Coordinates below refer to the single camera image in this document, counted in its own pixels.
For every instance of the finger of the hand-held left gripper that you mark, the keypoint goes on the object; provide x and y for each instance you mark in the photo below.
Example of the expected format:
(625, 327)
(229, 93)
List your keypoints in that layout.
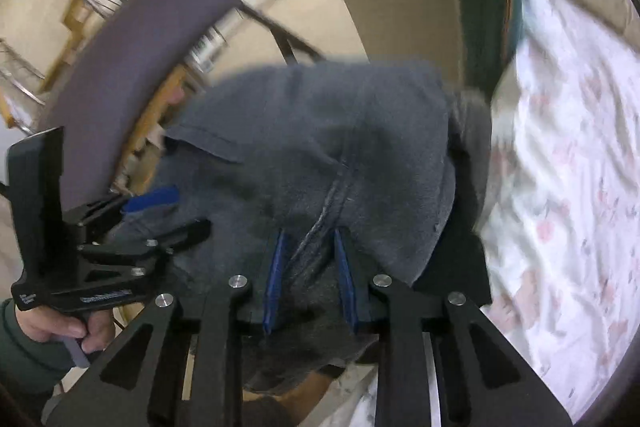
(150, 199)
(185, 232)

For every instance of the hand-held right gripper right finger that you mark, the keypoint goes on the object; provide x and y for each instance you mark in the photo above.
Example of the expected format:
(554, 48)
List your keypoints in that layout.
(346, 279)

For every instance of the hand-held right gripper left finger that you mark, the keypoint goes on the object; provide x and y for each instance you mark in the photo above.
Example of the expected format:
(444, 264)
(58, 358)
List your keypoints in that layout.
(274, 279)

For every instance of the black pants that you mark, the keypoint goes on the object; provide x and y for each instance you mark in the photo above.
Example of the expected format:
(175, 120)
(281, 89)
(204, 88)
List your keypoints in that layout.
(470, 267)

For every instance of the dark grey pants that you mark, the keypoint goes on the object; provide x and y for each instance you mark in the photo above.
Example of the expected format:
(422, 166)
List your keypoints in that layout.
(325, 132)

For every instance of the person's left forearm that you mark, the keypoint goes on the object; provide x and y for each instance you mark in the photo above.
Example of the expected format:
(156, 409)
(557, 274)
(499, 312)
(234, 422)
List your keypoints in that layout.
(25, 367)

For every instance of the person's left hand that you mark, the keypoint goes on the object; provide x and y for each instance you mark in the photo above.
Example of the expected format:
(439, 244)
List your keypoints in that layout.
(50, 327)

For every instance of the grey purple chair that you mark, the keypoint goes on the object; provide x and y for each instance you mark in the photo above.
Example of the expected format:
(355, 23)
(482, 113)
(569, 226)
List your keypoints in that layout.
(130, 57)

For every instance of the floral bed sheet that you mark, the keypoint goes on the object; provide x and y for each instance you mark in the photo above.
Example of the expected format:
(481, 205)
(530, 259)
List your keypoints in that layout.
(565, 157)

